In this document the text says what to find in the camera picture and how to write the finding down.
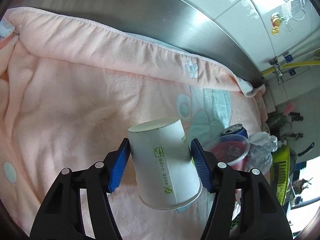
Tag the white paper cup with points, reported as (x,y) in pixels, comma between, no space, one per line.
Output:
(166,177)

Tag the lime green dish rack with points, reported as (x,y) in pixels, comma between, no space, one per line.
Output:
(279,173)

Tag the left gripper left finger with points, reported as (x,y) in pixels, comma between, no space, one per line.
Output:
(60,214)

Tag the yellow gas pipe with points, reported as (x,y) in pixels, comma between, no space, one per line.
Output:
(289,66)

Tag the red cup with clear lid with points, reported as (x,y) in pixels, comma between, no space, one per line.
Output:
(232,149)

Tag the black frying pan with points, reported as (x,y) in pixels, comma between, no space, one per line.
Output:
(294,156)

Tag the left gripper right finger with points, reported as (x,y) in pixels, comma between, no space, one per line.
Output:
(261,215)

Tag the crumpled silver foil wrapper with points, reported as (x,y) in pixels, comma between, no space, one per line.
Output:
(262,145)

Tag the pink towel blanket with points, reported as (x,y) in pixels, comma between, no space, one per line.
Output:
(71,88)

